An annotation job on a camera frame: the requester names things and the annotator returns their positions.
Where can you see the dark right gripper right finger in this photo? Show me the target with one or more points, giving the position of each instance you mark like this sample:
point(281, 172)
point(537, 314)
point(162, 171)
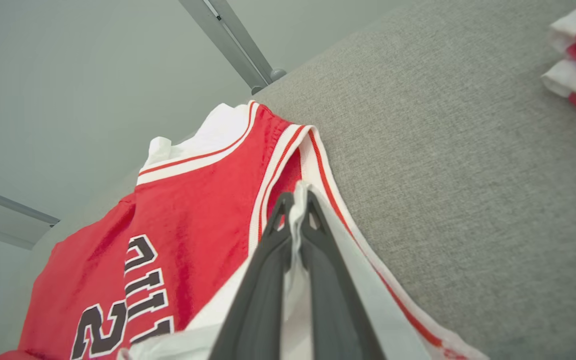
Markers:
point(335, 320)

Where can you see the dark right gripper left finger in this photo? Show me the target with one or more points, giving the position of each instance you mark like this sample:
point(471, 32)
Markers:
point(263, 310)

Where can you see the red basketball jersey white trim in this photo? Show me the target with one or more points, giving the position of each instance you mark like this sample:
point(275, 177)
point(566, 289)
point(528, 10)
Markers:
point(193, 200)

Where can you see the grey partition base rail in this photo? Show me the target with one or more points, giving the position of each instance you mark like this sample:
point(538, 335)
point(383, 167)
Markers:
point(3, 215)

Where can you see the grey metal partition post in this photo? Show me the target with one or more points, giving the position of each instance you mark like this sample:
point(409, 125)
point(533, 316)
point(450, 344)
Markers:
point(228, 35)

